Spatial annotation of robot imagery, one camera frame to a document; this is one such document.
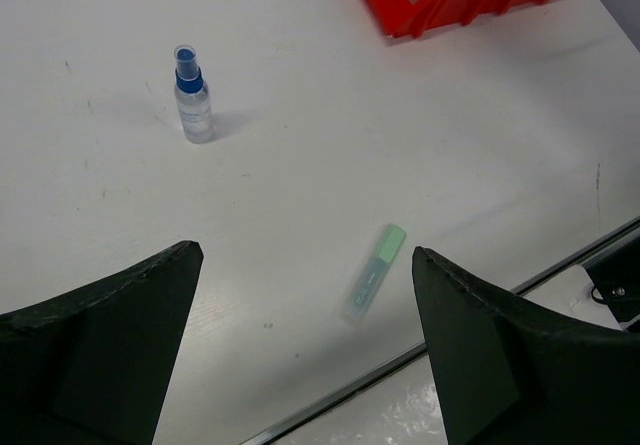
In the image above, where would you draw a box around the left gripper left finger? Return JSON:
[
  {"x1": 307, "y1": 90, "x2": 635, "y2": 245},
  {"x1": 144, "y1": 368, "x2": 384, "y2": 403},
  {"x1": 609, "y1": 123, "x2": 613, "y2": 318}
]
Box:
[{"x1": 1, "y1": 241, "x2": 203, "y2": 444}]

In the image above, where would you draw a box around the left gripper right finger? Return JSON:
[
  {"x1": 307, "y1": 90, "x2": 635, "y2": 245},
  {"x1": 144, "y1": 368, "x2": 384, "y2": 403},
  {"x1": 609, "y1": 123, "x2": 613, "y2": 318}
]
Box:
[{"x1": 412, "y1": 247, "x2": 639, "y2": 444}]

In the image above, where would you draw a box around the green highlighter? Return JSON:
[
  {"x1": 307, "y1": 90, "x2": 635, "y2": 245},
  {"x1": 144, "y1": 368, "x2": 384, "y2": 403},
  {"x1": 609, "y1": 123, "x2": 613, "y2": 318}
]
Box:
[{"x1": 341, "y1": 224, "x2": 407, "y2": 325}]

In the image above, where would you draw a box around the clear blue-cap spray bottle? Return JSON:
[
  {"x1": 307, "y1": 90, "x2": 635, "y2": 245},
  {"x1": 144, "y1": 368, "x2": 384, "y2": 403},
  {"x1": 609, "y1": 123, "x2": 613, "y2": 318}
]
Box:
[{"x1": 174, "y1": 45, "x2": 214, "y2": 144}]

